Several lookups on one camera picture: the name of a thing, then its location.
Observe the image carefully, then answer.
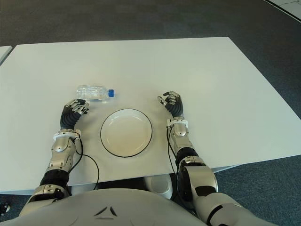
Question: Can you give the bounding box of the white plate with black rim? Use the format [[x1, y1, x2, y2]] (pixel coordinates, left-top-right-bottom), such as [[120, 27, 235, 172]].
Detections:
[[100, 108, 155, 158]]

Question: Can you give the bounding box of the clear bottle with blue cap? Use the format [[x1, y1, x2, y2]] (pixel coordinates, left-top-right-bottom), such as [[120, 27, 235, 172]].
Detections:
[[76, 85, 116, 103]]

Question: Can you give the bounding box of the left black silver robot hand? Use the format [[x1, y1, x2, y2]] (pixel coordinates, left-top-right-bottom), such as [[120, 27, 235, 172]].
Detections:
[[60, 98, 91, 131]]

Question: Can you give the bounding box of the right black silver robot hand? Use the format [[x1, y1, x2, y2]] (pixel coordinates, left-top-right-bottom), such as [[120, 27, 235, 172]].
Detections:
[[157, 90, 184, 117]]

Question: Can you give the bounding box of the white side table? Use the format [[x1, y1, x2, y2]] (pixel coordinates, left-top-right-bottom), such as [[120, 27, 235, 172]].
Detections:
[[0, 45, 13, 65]]

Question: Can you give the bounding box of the white robot right leg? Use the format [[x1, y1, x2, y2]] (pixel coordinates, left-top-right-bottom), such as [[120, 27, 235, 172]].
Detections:
[[144, 176, 174, 200]]

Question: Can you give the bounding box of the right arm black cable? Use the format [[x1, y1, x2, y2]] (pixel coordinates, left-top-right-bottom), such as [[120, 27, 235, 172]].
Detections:
[[166, 126, 179, 176]]

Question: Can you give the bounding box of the grey robot torso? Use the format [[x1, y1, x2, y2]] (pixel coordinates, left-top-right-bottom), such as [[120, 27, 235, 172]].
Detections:
[[0, 189, 209, 226]]

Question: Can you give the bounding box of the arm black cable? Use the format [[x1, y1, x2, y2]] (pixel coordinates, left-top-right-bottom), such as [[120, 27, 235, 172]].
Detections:
[[70, 137, 100, 191], [166, 126, 179, 176]]

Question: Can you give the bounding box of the white robot left leg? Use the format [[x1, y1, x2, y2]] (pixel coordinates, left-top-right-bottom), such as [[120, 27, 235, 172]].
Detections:
[[71, 185, 97, 195]]

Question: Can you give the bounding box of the white robot leg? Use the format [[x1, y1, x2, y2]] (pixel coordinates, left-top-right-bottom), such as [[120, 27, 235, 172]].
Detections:
[[71, 185, 97, 195], [144, 176, 174, 200]]

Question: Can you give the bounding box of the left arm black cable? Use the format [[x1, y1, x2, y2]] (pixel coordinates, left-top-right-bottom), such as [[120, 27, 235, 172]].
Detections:
[[70, 137, 100, 191]]

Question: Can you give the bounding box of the small black floor object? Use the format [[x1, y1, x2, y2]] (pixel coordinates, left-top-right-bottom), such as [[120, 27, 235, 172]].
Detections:
[[0, 201, 11, 216]]

